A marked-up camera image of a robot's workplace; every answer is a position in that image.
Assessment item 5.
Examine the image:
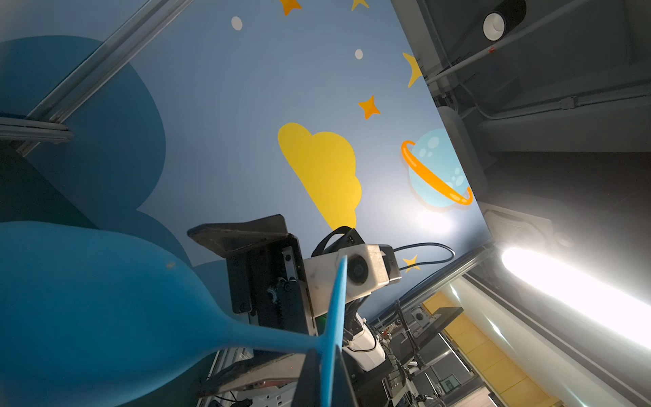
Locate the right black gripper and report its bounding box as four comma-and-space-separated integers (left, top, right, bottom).
188, 214, 317, 399

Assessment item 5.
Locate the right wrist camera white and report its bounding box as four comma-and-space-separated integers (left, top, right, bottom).
303, 244, 402, 317

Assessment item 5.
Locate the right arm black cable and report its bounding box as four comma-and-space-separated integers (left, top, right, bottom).
392, 241, 457, 271

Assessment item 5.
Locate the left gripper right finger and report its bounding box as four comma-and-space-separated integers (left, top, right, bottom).
332, 348, 358, 407

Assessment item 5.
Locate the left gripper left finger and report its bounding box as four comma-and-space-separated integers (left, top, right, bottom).
291, 349, 320, 407

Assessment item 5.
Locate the aluminium frame right post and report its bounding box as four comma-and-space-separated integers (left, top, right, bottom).
9, 0, 193, 156

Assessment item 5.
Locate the blue wine glass front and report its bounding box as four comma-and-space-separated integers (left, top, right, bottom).
1, 221, 348, 406

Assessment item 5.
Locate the ceiling light fixture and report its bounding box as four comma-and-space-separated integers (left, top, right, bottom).
501, 248, 650, 349

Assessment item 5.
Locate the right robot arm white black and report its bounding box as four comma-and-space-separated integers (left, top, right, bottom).
188, 215, 400, 372

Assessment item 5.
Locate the aluminium frame back bar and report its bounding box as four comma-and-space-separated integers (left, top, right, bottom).
1, 117, 74, 143

